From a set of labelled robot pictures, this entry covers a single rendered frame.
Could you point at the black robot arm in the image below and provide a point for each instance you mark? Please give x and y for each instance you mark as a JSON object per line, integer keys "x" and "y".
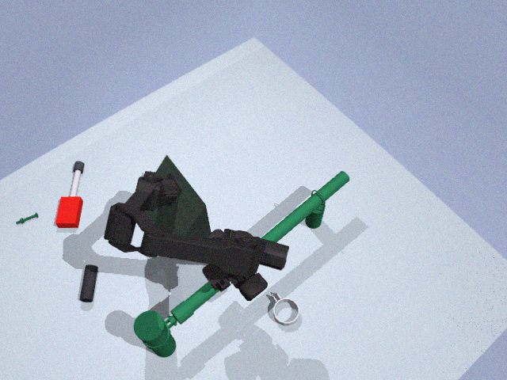
{"x": 237, "y": 254}

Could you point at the green cylindrical rod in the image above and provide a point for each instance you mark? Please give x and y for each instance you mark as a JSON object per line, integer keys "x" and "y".
{"x": 280, "y": 230}

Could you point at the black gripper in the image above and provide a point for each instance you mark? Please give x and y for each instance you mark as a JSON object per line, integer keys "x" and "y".
{"x": 249, "y": 286}

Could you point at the dark grey cylinder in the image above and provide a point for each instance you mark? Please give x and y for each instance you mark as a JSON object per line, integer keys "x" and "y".
{"x": 89, "y": 282}

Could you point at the green bolt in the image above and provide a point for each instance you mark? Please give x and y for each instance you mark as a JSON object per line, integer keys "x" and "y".
{"x": 25, "y": 219}

